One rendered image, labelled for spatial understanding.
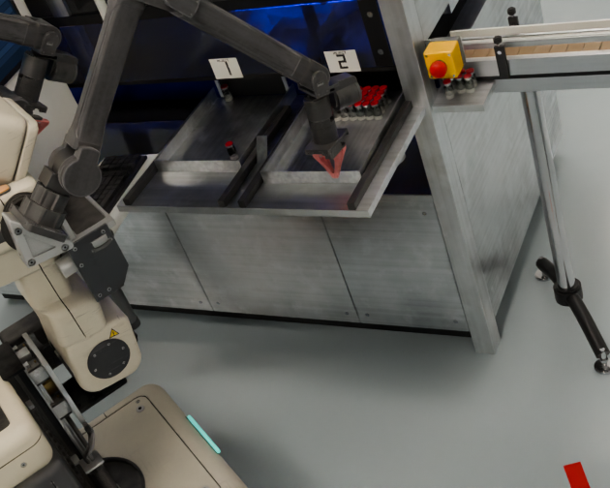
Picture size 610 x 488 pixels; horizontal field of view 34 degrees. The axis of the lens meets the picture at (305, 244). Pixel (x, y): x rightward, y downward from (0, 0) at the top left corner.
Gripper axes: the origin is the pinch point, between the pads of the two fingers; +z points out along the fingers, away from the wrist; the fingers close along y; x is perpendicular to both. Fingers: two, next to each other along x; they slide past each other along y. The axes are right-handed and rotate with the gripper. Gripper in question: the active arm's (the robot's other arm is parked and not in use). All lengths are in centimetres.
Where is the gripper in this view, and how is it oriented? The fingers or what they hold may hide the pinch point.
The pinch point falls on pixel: (335, 174)
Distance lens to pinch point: 224.2
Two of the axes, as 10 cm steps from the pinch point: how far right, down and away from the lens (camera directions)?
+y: 4.3, -5.5, 7.2
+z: 2.3, 8.4, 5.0
